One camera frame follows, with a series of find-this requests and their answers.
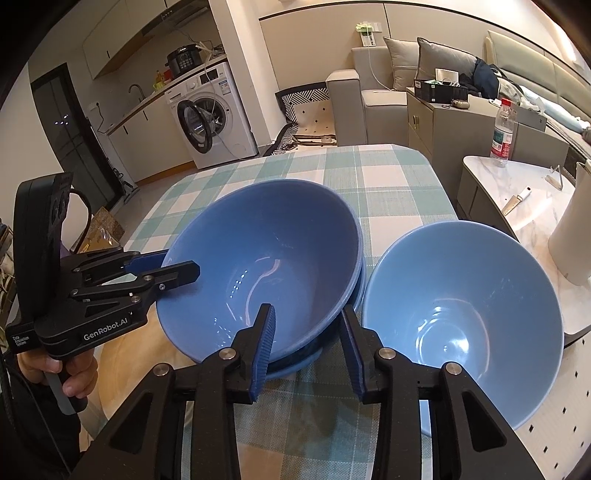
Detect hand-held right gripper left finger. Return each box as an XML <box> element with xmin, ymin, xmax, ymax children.
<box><xmin>69</xmin><ymin>303</ymin><xmax>277</xmax><ymax>480</ymax></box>

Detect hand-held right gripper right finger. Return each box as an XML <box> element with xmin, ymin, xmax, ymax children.
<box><xmin>341</xmin><ymin>305</ymin><xmax>546</xmax><ymax>480</ymax></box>

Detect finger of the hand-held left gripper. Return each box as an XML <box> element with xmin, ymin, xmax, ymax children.
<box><xmin>75</xmin><ymin>248</ymin><xmax>171</xmax><ymax>278</ymax></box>
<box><xmin>71</xmin><ymin>261</ymin><xmax>201</xmax><ymax>306</ymax></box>

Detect blue bowl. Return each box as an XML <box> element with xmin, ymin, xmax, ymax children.
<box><xmin>156</xmin><ymin>179</ymin><xmax>362</xmax><ymax>363</ymax></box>
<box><xmin>361</xmin><ymin>220</ymin><xmax>565</xmax><ymax>439</ymax></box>
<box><xmin>265</xmin><ymin>258</ymin><xmax>369</xmax><ymax>381</ymax></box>

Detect cream round plate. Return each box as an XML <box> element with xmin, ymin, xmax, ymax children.
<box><xmin>98</xmin><ymin>323</ymin><xmax>195</xmax><ymax>444</ymax></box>

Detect person's left hand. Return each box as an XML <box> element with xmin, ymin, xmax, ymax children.
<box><xmin>18</xmin><ymin>353</ymin><xmax>100</xmax><ymax>398</ymax></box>

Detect brown patterned board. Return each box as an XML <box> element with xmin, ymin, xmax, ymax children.
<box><xmin>76</xmin><ymin>208</ymin><xmax>125</xmax><ymax>254</ymax></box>

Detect white kitchen counter cabinet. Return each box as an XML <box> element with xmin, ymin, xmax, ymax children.
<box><xmin>107</xmin><ymin>53</ymin><xmax>232</xmax><ymax>183</ymax></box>

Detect dark glass door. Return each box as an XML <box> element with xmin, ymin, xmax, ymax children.
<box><xmin>30</xmin><ymin>62</ymin><xmax>116</xmax><ymax>208</ymax></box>

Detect white washing machine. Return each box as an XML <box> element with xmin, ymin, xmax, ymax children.
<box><xmin>165</xmin><ymin>61</ymin><xmax>258</xmax><ymax>170</ymax></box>

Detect teal checked tablecloth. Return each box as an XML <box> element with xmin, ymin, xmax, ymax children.
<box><xmin>95</xmin><ymin>144</ymin><xmax>458</xmax><ymax>480</ymax></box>

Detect white dotted mat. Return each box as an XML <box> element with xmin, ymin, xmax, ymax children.
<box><xmin>418</xmin><ymin>330</ymin><xmax>591</xmax><ymax>480</ymax></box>

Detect black pressure cooker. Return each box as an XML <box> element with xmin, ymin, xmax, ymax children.
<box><xmin>166</xmin><ymin>45</ymin><xmax>200</xmax><ymax>77</ymax></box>

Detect patterned folding mat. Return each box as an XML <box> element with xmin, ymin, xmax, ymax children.
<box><xmin>263</xmin><ymin>82</ymin><xmax>338</xmax><ymax>155</ymax></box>

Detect marble side table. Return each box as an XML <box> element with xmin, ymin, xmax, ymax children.
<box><xmin>457</xmin><ymin>154</ymin><xmax>591</xmax><ymax>344</ymax></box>

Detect small knife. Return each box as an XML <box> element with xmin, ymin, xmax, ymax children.
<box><xmin>501</xmin><ymin>187</ymin><xmax>532</xmax><ymax>217</ymax></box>

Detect white upper kitchen cabinets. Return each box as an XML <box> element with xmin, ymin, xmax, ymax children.
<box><xmin>83</xmin><ymin>0</ymin><xmax>218</xmax><ymax>79</ymax></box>

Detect beige side cabinet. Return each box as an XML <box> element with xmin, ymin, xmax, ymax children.
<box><xmin>406</xmin><ymin>88</ymin><xmax>568</xmax><ymax>171</ymax></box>

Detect beige sofa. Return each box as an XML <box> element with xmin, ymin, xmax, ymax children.
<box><xmin>325</xmin><ymin>46</ymin><xmax>444</xmax><ymax>146</ymax></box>

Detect range hood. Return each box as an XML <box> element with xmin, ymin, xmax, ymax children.
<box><xmin>154</xmin><ymin>0</ymin><xmax>211</xmax><ymax>28</ymax></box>

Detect white electric kettle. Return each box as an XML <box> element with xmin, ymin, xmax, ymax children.
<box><xmin>548</xmin><ymin>161</ymin><xmax>591</xmax><ymax>284</ymax></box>

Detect plastic water bottle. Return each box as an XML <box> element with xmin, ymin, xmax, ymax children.
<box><xmin>489</xmin><ymin>98</ymin><xmax>518</xmax><ymax>168</ymax></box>

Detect black box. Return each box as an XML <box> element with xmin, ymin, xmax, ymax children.
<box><xmin>414</xmin><ymin>78</ymin><xmax>469</xmax><ymax>103</ymax></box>

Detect grey cushion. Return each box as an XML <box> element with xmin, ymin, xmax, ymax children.
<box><xmin>383</xmin><ymin>37</ymin><xmax>421</xmax><ymax>90</ymax></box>
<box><xmin>414</xmin><ymin>38</ymin><xmax>478</xmax><ymax>88</ymax></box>

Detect grey tissue box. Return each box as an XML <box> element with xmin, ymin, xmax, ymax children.
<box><xmin>515</xmin><ymin>108</ymin><xmax>548</xmax><ymax>132</ymax></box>

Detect dark blue jacket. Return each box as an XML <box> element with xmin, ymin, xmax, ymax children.
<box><xmin>471</xmin><ymin>59</ymin><xmax>502</xmax><ymax>100</ymax></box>

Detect light blue pillow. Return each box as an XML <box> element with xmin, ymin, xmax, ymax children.
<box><xmin>522</xmin><ymin>90</ymin><xmax>591</xmax><ymax>134</ymax></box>

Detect padded bed headboard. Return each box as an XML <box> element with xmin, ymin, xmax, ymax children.
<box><xmin>485</xmin><ymin>30</ymin><xmax>591</xmax><ymax>100</ymax></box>

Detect black cable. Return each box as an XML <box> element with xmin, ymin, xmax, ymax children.
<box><xmin>69</xmin><ymin>188</ymin><xmax>95</xmax><ymax>252</ymax></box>

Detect white wall socket device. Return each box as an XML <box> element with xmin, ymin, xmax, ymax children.
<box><xmin>355</xmin><ymin>21</ymin><xmax>384</xmax><ymax>47</ymax></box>

